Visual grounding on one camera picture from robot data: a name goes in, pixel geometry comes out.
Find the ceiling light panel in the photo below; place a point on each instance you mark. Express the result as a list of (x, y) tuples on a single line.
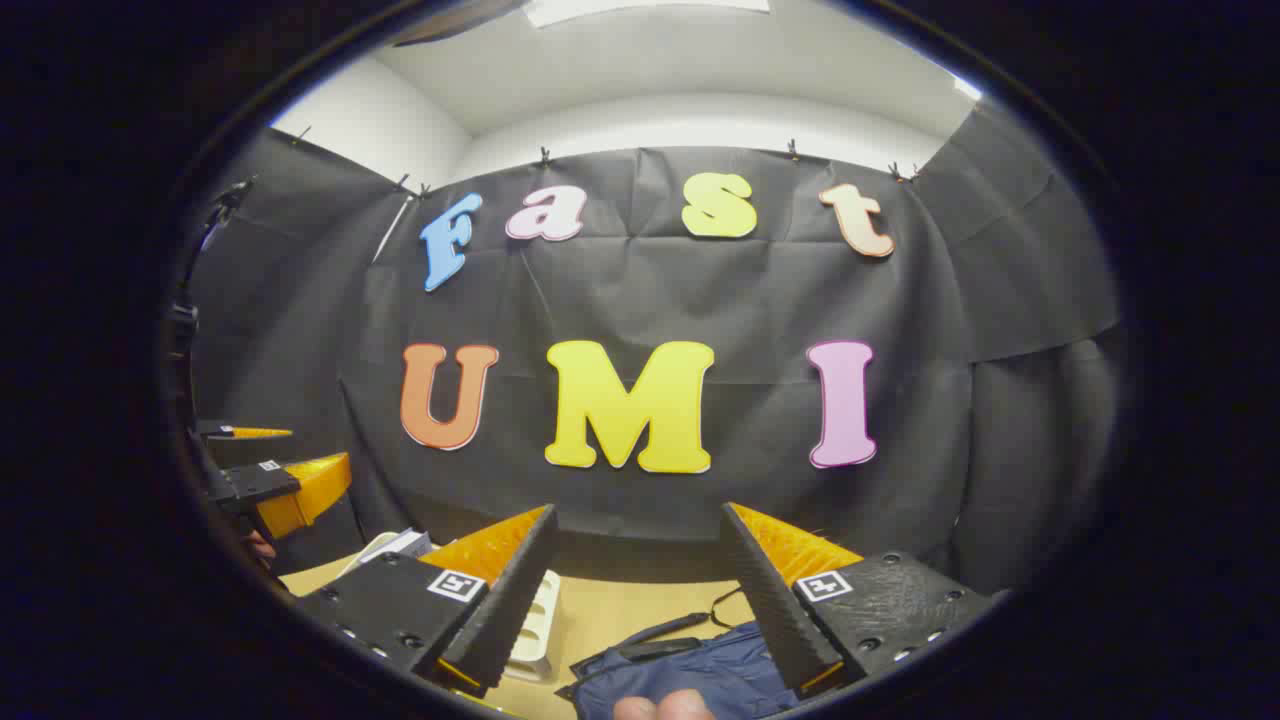
[(650, 10)]

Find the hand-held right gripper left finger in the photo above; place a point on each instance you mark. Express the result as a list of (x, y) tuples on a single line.
[(510, 600)]

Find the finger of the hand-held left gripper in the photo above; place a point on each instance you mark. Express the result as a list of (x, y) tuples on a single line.
[(258, 485), (215, 430)]

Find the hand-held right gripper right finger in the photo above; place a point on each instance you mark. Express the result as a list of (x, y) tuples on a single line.
[(770, 610)]

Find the white plastic bookshelf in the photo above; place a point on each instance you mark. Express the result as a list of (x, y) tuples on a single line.
[(535, 625)]

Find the blue and black schoolbag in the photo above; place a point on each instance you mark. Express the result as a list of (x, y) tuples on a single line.
[(720, 675)]

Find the black tripod stand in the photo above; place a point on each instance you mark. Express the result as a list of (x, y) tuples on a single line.
[(228, 195)]

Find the plain white book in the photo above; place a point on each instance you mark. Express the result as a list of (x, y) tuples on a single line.
[(362, 556)]

